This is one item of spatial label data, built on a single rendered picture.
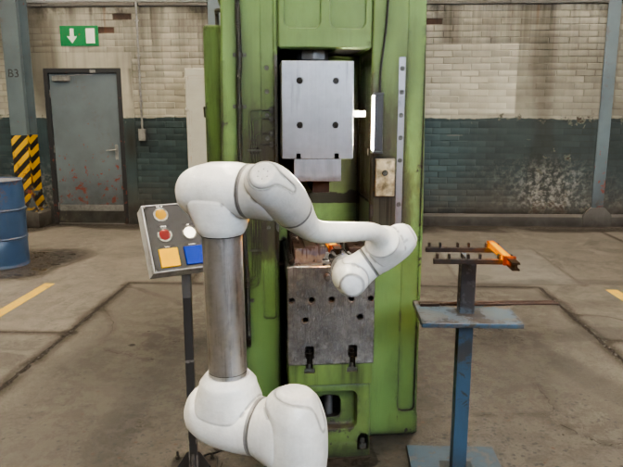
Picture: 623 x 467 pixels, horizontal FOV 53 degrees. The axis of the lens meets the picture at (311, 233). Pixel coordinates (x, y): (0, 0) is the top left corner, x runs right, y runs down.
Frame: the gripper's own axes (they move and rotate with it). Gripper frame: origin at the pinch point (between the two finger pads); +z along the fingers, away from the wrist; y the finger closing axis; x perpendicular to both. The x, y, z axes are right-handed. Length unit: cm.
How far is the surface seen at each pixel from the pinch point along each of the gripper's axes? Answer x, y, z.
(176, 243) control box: -1, -60, 24
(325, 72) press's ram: 65, 0, 45
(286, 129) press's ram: 42, -16, 44
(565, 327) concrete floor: -109, 196, 199
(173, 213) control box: 10, -61, 30
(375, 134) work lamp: 39, 24, 55
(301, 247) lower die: -8.8, -9.5, 45.0
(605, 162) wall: -25, 437, 584
